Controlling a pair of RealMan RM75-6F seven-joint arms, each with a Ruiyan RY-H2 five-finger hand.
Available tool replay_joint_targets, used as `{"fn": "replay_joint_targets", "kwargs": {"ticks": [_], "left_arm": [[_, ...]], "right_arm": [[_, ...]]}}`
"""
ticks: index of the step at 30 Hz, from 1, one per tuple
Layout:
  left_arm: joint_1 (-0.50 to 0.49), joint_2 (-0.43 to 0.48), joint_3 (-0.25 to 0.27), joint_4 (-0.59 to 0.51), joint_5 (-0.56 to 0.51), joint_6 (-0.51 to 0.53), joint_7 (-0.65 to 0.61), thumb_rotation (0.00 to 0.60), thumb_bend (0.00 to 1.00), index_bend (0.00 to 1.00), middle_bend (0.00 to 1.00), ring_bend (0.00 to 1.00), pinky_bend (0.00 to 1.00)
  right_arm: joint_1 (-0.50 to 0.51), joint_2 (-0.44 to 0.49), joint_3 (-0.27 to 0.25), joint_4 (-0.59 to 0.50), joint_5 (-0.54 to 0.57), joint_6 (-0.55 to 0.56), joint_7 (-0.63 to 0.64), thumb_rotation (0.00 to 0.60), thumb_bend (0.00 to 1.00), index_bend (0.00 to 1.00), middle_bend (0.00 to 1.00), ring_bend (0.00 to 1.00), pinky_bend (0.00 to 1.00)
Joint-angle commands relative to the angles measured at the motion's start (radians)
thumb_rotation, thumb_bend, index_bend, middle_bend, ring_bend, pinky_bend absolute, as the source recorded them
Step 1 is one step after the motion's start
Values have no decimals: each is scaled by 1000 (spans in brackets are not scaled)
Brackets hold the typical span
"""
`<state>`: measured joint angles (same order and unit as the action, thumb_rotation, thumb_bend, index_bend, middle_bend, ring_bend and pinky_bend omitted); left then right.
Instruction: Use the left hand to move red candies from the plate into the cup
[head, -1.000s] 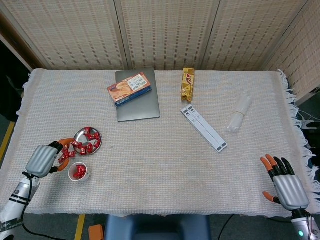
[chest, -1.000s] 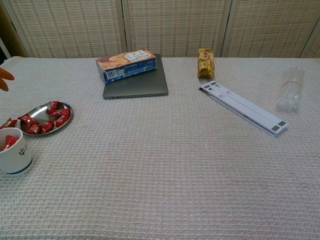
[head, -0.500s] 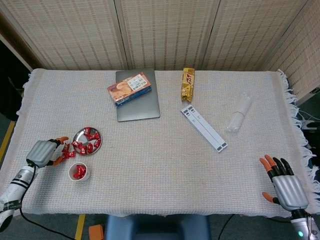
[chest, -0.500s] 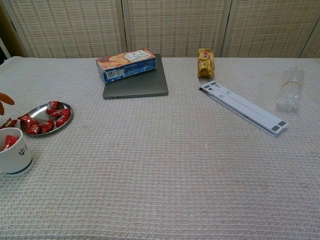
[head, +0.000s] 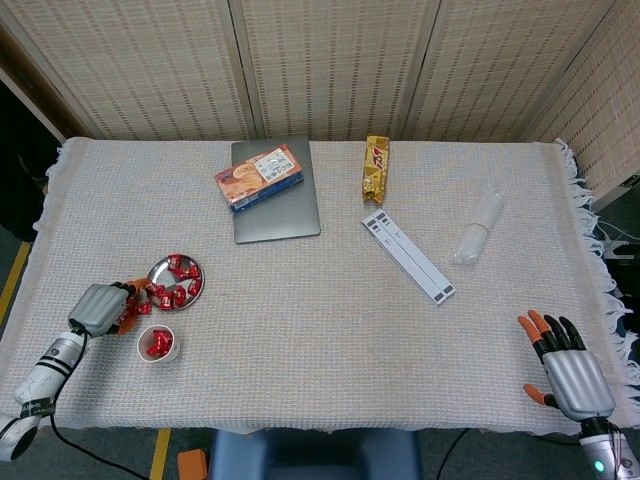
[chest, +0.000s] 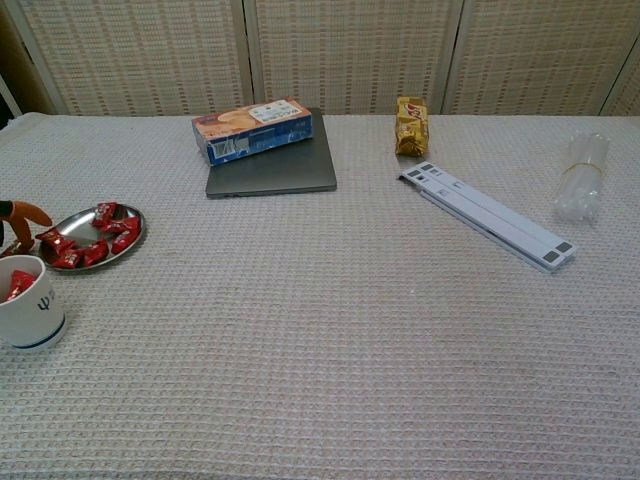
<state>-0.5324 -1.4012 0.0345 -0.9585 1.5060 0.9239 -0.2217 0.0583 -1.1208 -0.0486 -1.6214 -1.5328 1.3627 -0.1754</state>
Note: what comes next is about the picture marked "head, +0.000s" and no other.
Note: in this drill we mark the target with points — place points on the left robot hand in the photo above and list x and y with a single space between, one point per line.
97 310

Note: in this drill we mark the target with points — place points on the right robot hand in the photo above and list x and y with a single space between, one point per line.
575 382

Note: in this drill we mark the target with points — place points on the red candy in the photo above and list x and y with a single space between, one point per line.
159 342
142 309

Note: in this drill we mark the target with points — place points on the white paper cup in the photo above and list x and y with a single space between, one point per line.
142 345

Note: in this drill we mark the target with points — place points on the heap of red candies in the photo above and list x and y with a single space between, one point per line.
180 265

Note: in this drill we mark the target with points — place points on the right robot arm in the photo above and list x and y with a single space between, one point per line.
600 455

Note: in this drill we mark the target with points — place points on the round metal plate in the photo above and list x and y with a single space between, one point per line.
162 270

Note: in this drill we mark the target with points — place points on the person in dark clothing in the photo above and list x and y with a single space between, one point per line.
20 175

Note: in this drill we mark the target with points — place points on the clear plastic tube bundle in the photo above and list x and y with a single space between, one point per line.
477 240

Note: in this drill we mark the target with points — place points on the orange block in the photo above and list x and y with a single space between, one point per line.
192 465

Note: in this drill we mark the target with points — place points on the grey closed laptop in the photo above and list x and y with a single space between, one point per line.
280 220

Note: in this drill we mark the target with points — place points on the orange and blue biscuit box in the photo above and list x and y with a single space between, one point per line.
255 180

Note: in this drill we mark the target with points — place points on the white flat remote strip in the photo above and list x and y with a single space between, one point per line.
407 255

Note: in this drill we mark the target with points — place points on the white woven tablecloth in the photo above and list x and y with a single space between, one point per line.
325 340

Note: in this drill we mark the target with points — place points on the woven folding screen panel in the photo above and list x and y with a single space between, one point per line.
340 65
500 70
600 115
140 65

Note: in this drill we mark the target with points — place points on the gold snack packet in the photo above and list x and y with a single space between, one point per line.
376 170

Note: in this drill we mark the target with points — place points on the screen foot bracket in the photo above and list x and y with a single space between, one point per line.
631 181

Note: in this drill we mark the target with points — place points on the brown wooden screen frame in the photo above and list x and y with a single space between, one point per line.
30 75

